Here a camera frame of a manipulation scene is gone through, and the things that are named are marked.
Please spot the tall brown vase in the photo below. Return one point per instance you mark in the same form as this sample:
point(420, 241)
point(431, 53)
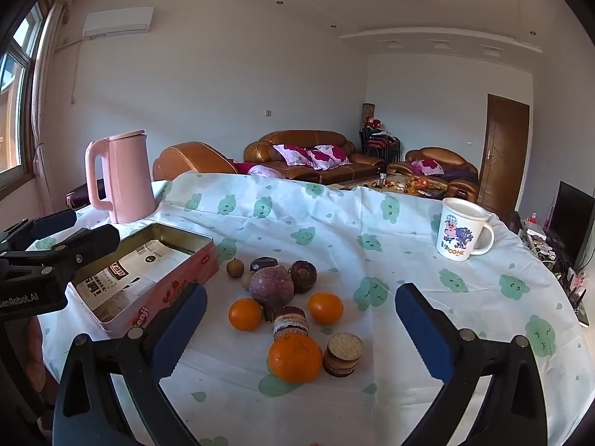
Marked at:
point(368, 112)

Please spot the pink floral pillow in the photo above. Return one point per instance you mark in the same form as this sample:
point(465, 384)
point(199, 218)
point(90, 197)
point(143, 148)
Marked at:
point(292, 154)
point(329, 157)
point(427, 166)

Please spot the brown wooden door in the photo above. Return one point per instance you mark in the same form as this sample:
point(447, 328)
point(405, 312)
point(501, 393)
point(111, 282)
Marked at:
point(504, 153)

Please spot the pink electric kettle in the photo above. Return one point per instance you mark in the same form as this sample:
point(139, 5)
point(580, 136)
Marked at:
point(128, 176)

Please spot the dark brown water chestnut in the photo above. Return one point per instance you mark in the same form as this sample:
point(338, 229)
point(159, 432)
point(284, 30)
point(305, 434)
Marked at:
point(264, 263)
point(303, 277)

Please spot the white tablecloth with green clouds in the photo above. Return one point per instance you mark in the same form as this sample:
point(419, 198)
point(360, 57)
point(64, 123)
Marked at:
point(353, 223)

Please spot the orange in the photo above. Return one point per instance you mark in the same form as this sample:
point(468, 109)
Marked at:
point(326, 309)
point(246, 315)
point(295, 358)

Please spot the brown leather armchair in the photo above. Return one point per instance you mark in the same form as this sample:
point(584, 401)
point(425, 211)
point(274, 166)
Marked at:
point(458, 167)

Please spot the pink tin box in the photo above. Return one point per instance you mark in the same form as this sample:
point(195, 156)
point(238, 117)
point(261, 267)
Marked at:
point(139, 269)

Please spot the cluttered television stand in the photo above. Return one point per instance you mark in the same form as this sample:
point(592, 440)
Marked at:
point(553, 255)

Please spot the purple sweet potato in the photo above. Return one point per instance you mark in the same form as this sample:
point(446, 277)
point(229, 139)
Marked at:
point(271, 290)

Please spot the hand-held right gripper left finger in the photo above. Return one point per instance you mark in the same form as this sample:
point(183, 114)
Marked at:
point(181, 334)

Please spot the cluttered coffee table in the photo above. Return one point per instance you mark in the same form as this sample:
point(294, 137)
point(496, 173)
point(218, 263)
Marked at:
point(409, 185)

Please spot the small brown longan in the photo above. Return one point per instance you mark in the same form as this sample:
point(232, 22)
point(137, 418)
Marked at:
point(246, 280)
point(235, 268)

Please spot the window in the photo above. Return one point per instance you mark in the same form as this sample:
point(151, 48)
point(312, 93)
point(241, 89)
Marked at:
point(16, 102)

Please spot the brown leather chaise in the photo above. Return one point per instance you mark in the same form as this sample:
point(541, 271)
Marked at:
point(195, 160)

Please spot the white air conditioner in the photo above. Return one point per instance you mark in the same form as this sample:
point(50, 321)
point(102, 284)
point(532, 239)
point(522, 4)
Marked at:
point(118, 22)

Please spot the round layered pastry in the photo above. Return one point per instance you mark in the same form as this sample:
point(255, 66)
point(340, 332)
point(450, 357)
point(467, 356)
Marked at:
point(290, 323)
point(343, 355)

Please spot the white cartoon mug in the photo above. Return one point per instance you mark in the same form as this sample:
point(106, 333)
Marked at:
point(458, 230)

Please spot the pink curtain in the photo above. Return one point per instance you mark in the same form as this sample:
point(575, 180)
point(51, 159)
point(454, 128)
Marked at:
point(46, 116)

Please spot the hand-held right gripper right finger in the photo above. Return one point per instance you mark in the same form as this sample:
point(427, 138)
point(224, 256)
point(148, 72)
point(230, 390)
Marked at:
point(423, 334)

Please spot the black television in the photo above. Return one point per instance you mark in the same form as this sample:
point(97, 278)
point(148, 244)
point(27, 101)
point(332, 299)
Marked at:
point(574, 223)

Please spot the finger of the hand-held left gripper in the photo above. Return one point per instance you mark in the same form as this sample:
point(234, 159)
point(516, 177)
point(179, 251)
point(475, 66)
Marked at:
point(93, 241)
point(53, 223)

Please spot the stacked dark chairs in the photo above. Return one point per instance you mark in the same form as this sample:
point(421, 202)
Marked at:
point(379, 141)

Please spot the brown leather sofa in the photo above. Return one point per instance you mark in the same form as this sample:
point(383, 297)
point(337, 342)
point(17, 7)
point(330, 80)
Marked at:
point(358, 165)

